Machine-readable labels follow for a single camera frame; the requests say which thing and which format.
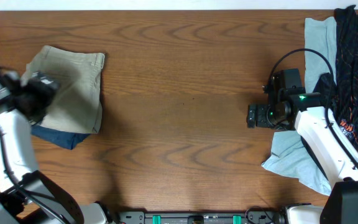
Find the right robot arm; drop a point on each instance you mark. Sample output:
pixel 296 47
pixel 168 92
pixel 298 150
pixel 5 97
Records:
pixel 329 148

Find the light blue garment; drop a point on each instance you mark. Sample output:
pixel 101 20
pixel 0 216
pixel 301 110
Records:
pixel 289 157

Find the black patterned garment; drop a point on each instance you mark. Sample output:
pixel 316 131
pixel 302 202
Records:
pixel 339 87

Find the folded navy blue shorts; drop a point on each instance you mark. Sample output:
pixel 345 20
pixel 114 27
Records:
pixel 62 139

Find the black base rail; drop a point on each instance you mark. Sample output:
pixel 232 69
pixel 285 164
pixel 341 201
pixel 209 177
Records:
pixel 98 213

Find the khaki shorts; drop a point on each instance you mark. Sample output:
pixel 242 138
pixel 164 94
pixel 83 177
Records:
pixel 76 108

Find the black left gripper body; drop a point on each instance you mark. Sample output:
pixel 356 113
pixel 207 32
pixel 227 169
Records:
pixel 42 93

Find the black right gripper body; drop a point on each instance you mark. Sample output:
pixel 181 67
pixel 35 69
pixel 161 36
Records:
pixel 266 116

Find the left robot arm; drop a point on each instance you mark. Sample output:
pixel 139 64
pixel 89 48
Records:
pixel 26 194

